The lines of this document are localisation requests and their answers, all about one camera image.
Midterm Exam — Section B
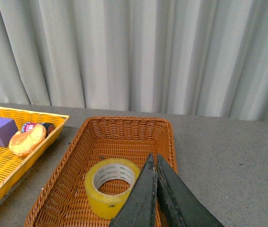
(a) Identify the yellow tape roll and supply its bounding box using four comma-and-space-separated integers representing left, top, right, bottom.
84, 158, 140, 220

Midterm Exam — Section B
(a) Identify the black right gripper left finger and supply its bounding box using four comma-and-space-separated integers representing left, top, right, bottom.
109, 153, 158, 227

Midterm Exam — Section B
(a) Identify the grey curtain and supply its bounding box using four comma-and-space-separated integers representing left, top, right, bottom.
0, 0, 268, 122

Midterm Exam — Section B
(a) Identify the purple foam cube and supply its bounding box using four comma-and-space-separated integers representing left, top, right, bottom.
0, 117, 18, 147

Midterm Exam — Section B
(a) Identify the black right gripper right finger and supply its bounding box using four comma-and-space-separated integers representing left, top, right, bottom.
157, 154, 223, 227

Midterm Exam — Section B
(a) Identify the yellow woven basket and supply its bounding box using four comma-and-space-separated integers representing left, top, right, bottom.
0, 106, 69, 199

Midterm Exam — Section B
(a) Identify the red labelled can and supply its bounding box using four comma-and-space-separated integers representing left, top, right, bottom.
21, 122, 55, 136

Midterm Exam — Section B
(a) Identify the brown wicker basket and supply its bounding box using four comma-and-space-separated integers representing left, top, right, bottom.
25, 116, 177, 227

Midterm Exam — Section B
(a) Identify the golden bread roll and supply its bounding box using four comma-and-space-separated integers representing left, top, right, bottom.
9, 124, 46, 157

